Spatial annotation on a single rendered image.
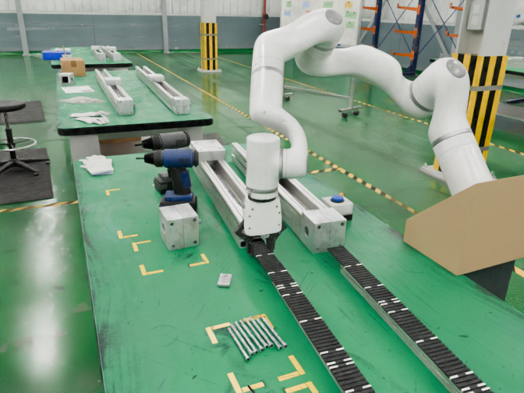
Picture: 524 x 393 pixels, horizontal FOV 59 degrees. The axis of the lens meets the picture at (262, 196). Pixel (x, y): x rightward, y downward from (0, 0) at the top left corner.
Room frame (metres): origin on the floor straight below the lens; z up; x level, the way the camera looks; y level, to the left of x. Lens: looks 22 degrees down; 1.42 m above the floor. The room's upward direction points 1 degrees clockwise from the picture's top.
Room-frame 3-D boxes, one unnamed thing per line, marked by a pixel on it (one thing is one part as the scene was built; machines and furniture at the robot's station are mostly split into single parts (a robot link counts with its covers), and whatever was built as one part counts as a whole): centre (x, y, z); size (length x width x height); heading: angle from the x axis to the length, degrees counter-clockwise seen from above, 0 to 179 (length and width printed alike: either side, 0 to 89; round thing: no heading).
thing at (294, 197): (1.63, -0.04, 0.82); 0.80 x 0.10 x 0.09; 19
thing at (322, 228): (1.21, -0.19, 0.83); 0.12 x 0.09 x 0.10; 109
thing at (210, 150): (1.80, 0.23, 0.87); 0.16 x 0.11 x 0.07; 19
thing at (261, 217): (1.12, 0.00, 0.92); 0.10 x 0.07 x 0.11; 109
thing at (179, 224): (1.22, 0.23, 0.83); 0.11 x 0.10 x 0.10; 115
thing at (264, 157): (1.12, 0.00, 1.06); 0.09 x 0.08 x 0.13; 88
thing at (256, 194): (1.12, 0.00, 0.98); 0.09 x 0.08 x 0.03; 109
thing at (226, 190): (1.57, 0.14, 0.82); 0.80 x 0.10 x 0.09; 19
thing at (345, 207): (1.40, -0.24, 0.81); 0.10 x 0.08 x 0.06; 109
